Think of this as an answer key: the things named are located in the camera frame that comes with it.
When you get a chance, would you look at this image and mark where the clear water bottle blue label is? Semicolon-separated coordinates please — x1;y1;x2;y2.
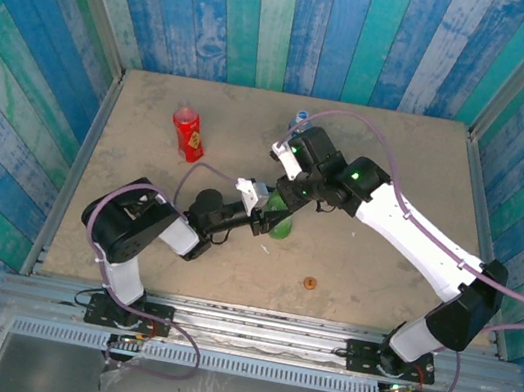
286;107;316;137

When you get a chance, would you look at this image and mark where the red drink bottle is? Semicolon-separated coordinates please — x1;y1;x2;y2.
165;98;214;166

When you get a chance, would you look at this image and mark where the aluminium mounting rail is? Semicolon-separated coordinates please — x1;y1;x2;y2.
0;263;524;392

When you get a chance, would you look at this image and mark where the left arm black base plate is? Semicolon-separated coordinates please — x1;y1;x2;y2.
83;290;177;339

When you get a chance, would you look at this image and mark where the aluminium table side rail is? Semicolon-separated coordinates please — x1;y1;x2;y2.
430;130;524;362
19;62;127;286

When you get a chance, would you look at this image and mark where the grey slotted cable duct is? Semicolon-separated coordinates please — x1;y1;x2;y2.
7;316;383;392

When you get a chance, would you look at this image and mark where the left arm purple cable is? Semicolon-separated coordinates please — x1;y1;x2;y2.
62;145;247;388

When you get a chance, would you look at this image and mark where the thin black base cable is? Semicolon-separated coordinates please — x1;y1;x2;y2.
73;280;108;311

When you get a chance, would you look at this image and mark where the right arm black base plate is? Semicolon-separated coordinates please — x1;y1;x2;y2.
343;337;439;388

